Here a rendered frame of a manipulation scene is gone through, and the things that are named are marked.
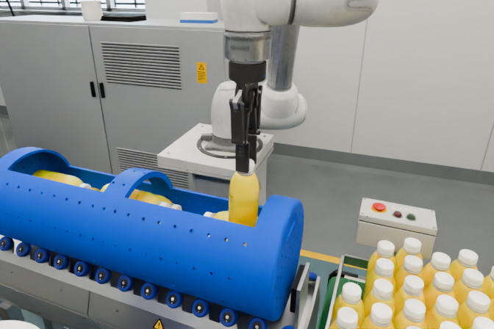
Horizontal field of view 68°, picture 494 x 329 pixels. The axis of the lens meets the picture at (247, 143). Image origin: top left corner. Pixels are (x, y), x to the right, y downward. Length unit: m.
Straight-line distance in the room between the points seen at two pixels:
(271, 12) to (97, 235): 0.66
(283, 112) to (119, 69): 1.73
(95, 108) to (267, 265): 2.60
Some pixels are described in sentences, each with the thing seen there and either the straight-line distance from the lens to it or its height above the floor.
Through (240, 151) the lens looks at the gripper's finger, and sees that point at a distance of 0.77.
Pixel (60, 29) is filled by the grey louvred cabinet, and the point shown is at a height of 1.39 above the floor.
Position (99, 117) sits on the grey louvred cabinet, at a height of 0.71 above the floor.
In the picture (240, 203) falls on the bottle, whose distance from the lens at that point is 0.83.
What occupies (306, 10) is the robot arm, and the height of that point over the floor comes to 1.65.
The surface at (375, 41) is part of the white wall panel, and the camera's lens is 3.56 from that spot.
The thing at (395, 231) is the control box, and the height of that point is 1.07.
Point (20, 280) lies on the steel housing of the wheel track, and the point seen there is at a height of 0.87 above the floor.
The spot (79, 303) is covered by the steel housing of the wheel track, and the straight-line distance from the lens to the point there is 1.23.
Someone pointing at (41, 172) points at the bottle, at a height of 1.14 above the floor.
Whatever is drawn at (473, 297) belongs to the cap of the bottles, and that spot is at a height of 1.10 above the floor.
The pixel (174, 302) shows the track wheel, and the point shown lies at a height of 0.96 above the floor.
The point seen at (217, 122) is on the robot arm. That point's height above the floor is 1.18.
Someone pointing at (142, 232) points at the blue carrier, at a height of 1.16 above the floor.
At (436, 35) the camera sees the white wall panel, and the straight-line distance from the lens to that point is 3.57.
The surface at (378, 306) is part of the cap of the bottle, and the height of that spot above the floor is 1.10.
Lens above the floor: 1.69
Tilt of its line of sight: 23 degrees down
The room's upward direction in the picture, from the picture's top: straight up
